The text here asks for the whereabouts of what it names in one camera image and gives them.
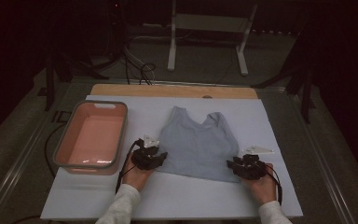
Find person's right hand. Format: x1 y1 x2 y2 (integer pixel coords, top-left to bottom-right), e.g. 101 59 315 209
243 162 278 206

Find white power strip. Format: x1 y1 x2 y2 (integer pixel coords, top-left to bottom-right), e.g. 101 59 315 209
142 22 164 30

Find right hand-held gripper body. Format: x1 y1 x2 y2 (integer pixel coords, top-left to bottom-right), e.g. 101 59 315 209
241 145 274 181

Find light blue tank top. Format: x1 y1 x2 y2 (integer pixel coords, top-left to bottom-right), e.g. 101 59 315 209
157 105 241 184

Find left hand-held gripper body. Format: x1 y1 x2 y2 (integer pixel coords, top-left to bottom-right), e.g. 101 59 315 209
131 133 161 171

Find black floor cable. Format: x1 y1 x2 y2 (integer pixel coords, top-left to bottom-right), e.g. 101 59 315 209
44 122 66 179

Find black tripod stand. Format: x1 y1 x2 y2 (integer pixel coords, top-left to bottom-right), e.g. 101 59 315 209
251 31 316 124
45 46 110 112

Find white metal stand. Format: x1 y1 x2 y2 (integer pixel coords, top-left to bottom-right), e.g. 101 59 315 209
167 0 259 77

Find person's left hand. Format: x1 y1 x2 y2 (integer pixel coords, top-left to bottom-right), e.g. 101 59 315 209
121 161 155 192

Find bundle of floor cables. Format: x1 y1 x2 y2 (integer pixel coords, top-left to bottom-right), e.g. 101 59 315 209
122 36 157 86

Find white table cover sheet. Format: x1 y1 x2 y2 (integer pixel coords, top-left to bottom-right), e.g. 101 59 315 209
40 94 304 220

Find right hand-held gripper cable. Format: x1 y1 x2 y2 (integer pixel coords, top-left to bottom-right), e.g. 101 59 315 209
264 163 283 206

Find pink plastic basin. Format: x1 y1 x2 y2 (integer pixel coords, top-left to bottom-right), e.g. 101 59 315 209
53 100 129 175

